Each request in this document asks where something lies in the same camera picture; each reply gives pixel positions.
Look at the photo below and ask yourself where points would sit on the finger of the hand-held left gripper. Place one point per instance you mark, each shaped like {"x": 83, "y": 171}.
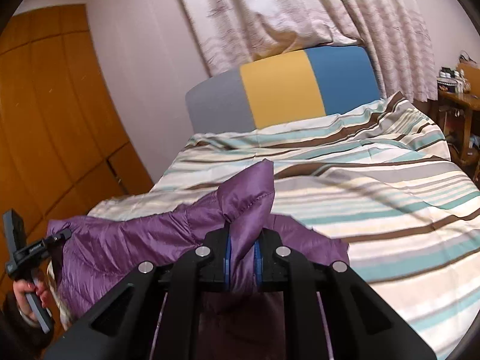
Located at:
{"x": 60, "y": 237}

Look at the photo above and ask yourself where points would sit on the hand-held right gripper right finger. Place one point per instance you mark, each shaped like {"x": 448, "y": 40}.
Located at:
{"x": 258, "y": 260}

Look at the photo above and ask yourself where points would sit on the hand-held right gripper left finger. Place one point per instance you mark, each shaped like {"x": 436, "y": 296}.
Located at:
{"x": 227, "y": 260}

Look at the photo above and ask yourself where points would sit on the purple quilted puffer jacket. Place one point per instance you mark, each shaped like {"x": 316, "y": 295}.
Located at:
{"x": 150, "y": 232}

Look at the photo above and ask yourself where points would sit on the person's left forearm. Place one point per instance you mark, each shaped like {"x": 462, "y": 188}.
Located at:
{"x": 18, "y": 335}

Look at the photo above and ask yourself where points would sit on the person's left hand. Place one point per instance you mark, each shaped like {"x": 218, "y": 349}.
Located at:
{"x": 20, "y": 300}

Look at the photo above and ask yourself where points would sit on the wooden wardrobe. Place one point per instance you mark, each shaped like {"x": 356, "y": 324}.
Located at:
{"x": 56, "y": 120}

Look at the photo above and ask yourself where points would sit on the striped bed blanket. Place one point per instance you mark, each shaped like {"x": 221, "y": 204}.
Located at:
{"x": 375, "y": 195}

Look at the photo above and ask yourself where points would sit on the grey yellow blue headboard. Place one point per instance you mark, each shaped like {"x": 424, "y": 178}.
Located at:
{"x": 281, "y": 90}

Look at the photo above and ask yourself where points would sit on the pale patterned curtain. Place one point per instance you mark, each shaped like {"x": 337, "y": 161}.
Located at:
{"x": 281, "y": 7}

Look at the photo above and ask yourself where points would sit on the wooden side table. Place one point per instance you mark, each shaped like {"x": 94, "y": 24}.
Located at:
{"x": 459, "y": 99}

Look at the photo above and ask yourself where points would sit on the dark patterned box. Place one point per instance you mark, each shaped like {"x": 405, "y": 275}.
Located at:
{"x": 448, "y": 83}

